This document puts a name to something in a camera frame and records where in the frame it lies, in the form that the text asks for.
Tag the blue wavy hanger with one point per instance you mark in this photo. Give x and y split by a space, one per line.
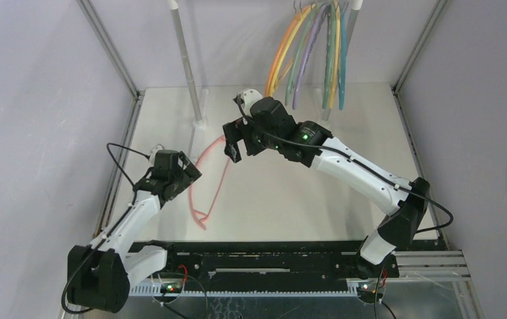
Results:
343 57

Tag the left circuit board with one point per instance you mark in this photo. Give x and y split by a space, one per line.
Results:
171 288

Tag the yellow wavy hanger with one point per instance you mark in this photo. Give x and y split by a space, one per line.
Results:
336 64

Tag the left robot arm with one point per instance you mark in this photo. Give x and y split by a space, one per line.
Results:
101 274

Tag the circuit board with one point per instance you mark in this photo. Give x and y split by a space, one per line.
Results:
171 288
366 289

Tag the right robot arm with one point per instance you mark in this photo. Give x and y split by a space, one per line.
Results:
403 202

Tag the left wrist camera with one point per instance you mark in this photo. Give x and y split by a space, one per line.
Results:
153 152

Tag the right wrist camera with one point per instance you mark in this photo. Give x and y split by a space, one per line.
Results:
247 98

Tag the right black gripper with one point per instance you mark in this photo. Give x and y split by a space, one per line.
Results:
239 135

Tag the pink plain hanger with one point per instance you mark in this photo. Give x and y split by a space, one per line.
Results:
200 218

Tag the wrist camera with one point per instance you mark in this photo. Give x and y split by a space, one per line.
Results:
247 98
153 152

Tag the orange plain hanger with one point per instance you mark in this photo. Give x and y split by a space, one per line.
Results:
279 48

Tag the purple wavy hanger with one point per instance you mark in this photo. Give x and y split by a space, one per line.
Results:
316 26

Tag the green wavy hanger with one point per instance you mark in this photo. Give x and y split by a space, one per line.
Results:
330 54

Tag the white clothes rack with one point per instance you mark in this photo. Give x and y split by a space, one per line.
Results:
278 68

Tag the right circuit board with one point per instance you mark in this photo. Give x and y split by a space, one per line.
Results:
366 289

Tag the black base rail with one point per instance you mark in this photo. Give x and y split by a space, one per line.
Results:
281 267

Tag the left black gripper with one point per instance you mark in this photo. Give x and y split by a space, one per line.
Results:
186 173

